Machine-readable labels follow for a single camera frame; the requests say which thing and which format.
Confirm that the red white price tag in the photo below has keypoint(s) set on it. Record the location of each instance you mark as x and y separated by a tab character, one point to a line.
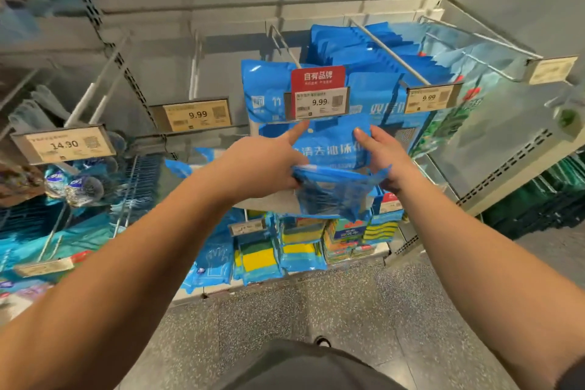
318	104

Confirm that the person's right hand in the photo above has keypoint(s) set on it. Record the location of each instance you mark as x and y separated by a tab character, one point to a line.
398	161

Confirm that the person's left hand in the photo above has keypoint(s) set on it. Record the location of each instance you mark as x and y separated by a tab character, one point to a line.
260	166

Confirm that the person's dark right sleeve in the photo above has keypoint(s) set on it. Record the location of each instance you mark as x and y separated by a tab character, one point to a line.
576	376

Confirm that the metal peg hook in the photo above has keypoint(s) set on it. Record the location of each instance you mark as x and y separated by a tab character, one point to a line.
388	51
96	83
196	65
283	45

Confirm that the yellowish price tag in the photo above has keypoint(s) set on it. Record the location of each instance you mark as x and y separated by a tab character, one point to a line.
194	115
553	71
431	98
64	144

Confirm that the blue glove packets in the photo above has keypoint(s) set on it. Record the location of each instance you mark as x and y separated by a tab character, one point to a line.
208	262

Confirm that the striped sponge packets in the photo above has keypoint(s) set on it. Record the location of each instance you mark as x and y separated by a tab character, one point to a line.
356	234

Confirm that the teal cloth packets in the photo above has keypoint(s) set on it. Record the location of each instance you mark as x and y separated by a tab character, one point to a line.
82	230

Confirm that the clear packets with green print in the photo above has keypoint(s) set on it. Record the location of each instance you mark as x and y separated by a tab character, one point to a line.
457	120

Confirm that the yellow green sponge packets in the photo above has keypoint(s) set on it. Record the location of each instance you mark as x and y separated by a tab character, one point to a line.
260	259

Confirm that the blue cloth packets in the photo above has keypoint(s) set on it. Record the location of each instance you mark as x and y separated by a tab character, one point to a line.
265	93

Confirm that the blue steel-cloth packets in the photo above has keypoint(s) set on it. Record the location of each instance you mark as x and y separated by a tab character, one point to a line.
366	47

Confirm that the person's right forearm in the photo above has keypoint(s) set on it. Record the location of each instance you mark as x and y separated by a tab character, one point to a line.
494	266

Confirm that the person's grey trousers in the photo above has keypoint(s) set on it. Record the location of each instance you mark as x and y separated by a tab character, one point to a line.
311	369

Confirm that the dark green goods pile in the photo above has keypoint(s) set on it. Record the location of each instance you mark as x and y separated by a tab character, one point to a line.
539	198

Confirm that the blue cloth packet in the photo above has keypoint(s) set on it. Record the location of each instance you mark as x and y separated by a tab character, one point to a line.
338	193

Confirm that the person's black shoe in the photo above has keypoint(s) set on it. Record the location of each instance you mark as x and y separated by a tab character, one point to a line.
324	341

